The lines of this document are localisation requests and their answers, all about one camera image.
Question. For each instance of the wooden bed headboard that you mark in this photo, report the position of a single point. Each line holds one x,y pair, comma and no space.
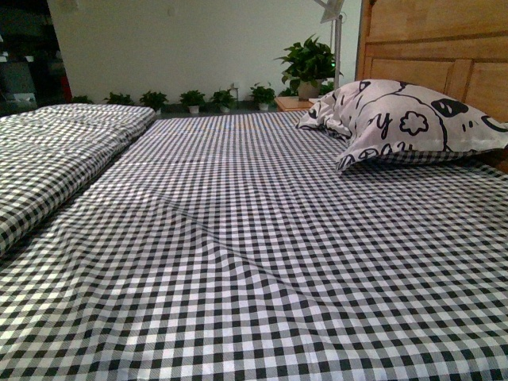
458,48

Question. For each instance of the white floor lamp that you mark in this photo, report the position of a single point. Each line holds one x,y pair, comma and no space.
332,13

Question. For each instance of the small potted plant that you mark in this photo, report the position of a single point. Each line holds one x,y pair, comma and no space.
83,99
154,99
193,100
119,99
223,100
263,96

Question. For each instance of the black white gingham bedsheet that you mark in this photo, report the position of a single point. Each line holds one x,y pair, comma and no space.
228,248

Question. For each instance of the folded gingham quilt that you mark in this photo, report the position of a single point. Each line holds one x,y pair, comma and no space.
50,153

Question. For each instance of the small wooden side table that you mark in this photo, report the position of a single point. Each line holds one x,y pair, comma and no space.
292,103

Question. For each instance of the cartoon print pillow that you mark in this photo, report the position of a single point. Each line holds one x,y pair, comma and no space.
400,123

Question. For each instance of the large potted green plant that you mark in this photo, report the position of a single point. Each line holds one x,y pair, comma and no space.
309,64

